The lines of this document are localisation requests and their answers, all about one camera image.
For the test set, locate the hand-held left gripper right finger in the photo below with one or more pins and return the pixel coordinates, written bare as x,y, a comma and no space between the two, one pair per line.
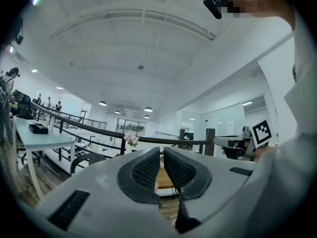
218,182

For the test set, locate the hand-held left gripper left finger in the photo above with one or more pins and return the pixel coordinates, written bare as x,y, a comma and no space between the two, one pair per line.
99,202

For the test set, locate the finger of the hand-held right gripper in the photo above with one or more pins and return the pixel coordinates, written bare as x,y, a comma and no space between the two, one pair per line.
227,141

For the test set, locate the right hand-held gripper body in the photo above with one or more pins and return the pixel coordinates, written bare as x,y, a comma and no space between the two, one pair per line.
260,134

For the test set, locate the person's right forearm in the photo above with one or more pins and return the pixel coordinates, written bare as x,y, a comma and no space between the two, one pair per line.
263,154

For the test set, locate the person in beige clothes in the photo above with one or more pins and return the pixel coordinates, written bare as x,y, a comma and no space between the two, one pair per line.
297,157

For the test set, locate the black round-back chair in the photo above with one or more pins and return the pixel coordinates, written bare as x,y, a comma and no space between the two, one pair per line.
76,162

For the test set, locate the white vase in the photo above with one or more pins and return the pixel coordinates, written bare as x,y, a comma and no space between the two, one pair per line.
128,149

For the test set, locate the pink white flower bouquet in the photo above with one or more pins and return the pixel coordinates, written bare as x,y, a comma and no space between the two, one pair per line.
131,139

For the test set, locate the dark-framed window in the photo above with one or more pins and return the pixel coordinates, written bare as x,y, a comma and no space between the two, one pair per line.
131,128

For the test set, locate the white table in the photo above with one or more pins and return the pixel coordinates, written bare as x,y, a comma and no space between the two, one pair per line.
37,139

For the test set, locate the black box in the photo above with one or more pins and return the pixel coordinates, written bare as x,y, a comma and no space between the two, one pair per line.
38,129

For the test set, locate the black office chair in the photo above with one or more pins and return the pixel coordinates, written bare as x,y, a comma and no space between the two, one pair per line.
23,105

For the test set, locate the black ceiling-mounted device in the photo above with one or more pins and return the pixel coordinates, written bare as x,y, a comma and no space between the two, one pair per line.
19,33

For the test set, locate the black head-worn camera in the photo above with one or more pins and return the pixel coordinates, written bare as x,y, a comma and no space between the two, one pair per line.
213,6

